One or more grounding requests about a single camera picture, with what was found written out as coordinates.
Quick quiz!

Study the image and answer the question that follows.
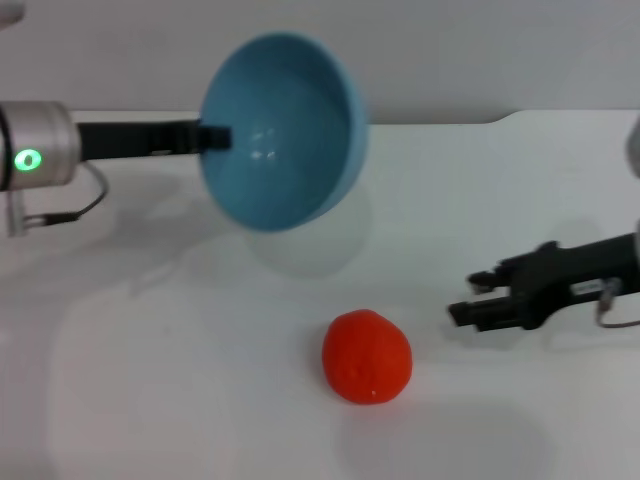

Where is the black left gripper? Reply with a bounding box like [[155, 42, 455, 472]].
[[74, 117, 233, 164]]

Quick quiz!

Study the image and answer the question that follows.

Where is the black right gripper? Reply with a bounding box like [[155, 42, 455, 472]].
[[446, 231, 640, 332]]

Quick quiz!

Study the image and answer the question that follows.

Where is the blue ceramic bowl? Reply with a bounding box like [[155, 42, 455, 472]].
[[198, 30, 370, 234]]

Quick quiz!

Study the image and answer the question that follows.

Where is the orange fruit with stem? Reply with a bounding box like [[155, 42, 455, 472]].
[[321, 308, 414, 405]]

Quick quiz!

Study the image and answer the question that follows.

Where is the right gripper cable with connector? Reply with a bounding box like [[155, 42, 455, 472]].
[[596, 278, 640, 329]]

